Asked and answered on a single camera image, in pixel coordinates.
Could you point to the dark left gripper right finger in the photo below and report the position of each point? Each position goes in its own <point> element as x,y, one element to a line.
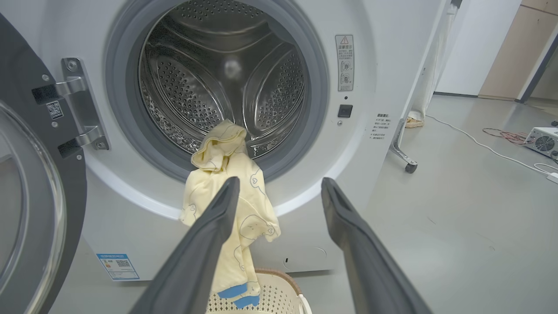
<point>366,261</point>

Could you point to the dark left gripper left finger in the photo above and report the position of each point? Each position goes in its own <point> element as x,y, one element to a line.
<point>196,261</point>

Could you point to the cream garment with blue cuffs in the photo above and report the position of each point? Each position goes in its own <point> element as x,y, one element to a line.
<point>253,209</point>

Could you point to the dark washing machine door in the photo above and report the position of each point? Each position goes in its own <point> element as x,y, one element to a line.
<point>26,218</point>

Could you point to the metal door hinge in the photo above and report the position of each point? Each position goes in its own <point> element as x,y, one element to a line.
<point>80,104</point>

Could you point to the white front-load washing machine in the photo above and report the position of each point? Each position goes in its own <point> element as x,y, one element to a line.
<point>383,65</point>

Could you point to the blue energy label sticker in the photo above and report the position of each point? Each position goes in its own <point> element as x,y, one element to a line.
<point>117,266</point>

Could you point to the cream perforated laundry basket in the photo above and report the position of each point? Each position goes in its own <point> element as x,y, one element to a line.
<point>279,296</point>

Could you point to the metal leg with caster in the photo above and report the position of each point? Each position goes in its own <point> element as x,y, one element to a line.
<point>400,150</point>

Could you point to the small printed text label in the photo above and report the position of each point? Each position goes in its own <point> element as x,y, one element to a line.
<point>380,126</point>

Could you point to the grey warning sticker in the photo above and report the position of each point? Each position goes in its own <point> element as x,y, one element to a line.
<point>344,63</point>

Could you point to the white power supply box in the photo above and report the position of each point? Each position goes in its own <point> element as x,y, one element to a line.
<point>542,141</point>

